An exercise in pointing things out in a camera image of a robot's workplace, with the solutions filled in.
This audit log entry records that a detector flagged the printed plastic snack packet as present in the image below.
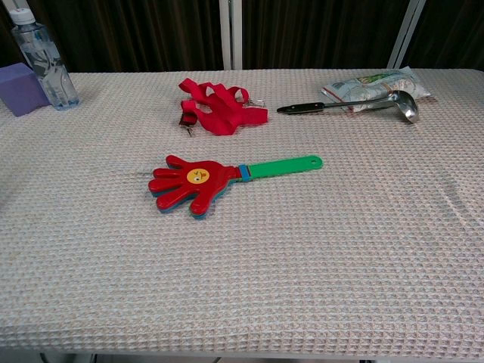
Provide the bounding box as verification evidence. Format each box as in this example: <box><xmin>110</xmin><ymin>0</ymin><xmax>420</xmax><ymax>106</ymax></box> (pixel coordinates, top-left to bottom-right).
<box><xmin>321</xmin><ymin>66</ymin><xmax>432</xmax><ymax>113</ymax></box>

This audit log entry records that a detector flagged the red hand clapper green handle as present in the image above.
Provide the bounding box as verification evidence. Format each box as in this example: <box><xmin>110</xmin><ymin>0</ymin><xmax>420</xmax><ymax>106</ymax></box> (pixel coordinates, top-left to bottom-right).
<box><xmin>147</xmin><ymin>154</ymin><xmax>324</xmax><ymax>222</ymax></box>

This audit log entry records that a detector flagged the beige waffle tablecloth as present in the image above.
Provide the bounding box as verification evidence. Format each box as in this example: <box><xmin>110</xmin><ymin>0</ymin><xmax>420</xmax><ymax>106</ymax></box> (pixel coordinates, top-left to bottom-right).
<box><xmin>0</xmin><ymin>67</ymin><xmax>484</xmax><ymax>355</ymax></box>

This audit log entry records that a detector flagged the red lanyard strap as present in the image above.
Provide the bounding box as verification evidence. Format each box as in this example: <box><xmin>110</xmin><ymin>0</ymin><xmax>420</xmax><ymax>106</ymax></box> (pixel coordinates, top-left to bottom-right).
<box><xmin>178</xmin><ymin>77</ymin><xmax>270</xmax><ymax>138</ymax></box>

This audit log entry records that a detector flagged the white frame post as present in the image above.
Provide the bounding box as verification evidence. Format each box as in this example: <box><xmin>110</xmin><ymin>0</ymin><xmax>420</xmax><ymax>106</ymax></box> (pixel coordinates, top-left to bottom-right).
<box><xmin>219</xmin><ymin>0</ymin><xmax>244</xmax><ymax>71</ymax></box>
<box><xmin>388</xmin><ymin>0</ymin><xmax>427</xmax><ymax>70</ymax></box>

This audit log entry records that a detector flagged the purple foam cube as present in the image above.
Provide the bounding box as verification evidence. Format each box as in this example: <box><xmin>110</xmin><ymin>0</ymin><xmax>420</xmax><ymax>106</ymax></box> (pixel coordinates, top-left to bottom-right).
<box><xmin>0</xmin><ymin>62</ymin><xmax>51</xmax><ymax>117</ymax></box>

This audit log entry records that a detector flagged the black pleated curtain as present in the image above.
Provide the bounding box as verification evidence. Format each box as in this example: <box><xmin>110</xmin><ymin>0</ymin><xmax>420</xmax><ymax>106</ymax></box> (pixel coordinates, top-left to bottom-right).
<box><xmin>0</xmin><ymin>0</ymin><xmax>484</xmax><ymax>73</ymax></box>

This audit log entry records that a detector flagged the steel ladle black handle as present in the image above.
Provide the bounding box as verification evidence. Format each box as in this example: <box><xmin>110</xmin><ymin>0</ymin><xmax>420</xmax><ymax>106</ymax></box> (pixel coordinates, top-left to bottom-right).
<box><xmin>276</xmin><ymin>89</ymin><xmax>420</xmax><ymax>125</ymax></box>

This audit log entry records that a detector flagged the clear plastic water bottle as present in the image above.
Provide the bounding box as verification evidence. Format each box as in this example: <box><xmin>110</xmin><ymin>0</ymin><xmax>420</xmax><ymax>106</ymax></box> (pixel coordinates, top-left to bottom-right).
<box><xmin>8</xmin><ymin>8</ymin><xmax>80</xmax><ymax>111</ymax></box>

